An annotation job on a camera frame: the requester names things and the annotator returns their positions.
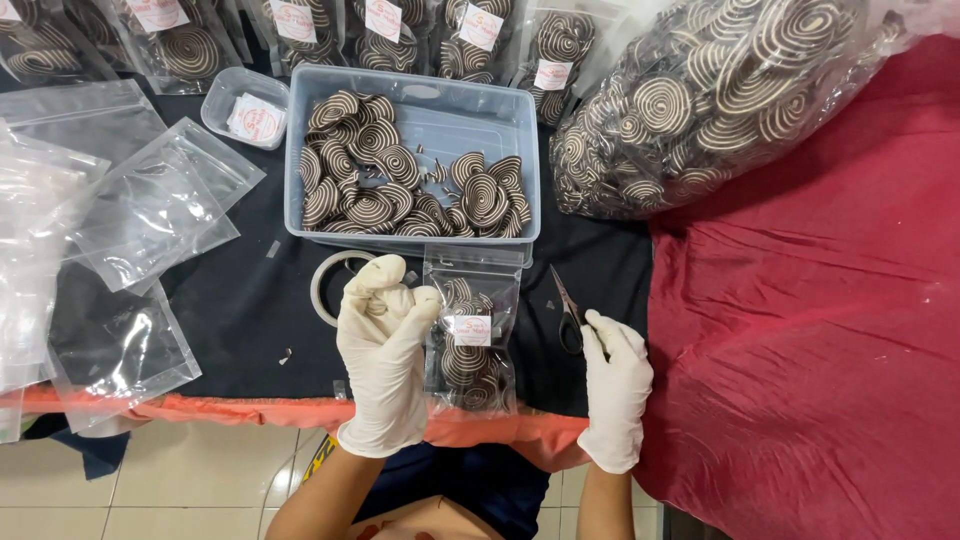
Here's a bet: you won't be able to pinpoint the person's right hand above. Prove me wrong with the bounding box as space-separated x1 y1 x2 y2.
576 309 655 475

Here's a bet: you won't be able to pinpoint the person's left hand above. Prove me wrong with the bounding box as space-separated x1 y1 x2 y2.
335 253 445 460

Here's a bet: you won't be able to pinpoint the clear pouch of spiral cookies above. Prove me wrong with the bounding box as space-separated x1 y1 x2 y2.
422 243 525 418

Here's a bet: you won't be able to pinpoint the person's dark blue clothing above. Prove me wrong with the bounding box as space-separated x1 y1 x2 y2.
351 441 553 540

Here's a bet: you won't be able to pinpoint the red cloth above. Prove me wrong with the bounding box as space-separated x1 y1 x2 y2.
632 33 960 540

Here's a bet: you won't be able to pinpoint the large bag of spiral cookies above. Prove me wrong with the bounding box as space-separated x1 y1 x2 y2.
549 0 960 222

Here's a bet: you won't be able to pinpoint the clear plastic tub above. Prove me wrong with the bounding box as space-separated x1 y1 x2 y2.
284 63 543 261

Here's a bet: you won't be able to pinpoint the pile of loose spiral cookies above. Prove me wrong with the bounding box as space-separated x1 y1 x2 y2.
298 90 533 239

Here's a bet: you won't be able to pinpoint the clear adhesive tape roll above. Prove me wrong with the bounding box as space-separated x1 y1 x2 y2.
309 249 378 330

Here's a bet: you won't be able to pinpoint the black tablecloth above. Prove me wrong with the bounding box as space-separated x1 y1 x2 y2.
0 15 655 420

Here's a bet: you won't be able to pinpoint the orange cloth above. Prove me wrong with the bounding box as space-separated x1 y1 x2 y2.
0 384 594 474

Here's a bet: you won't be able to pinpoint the stack of white round-print labels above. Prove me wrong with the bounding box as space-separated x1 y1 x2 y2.
226 92 288 145

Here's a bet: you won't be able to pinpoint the row of filled cookie packets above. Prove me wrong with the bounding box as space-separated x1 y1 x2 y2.
0 0 627 129

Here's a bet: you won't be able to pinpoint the small clear plastic container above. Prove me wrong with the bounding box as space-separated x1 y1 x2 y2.
200 66 291 152

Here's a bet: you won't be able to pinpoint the empty clear zip pouch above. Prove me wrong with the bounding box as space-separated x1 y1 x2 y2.
69 116 268 295
0 78 169 165
46 279 204 435

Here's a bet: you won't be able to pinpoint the dark blue fabric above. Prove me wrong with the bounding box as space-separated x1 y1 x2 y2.
22 412 132 482

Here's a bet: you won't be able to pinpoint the heap of clear plastic bags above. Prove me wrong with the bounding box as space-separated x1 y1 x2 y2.
0 118 112 444

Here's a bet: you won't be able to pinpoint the black-handled scissors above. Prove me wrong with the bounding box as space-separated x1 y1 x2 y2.
549 264 594 357

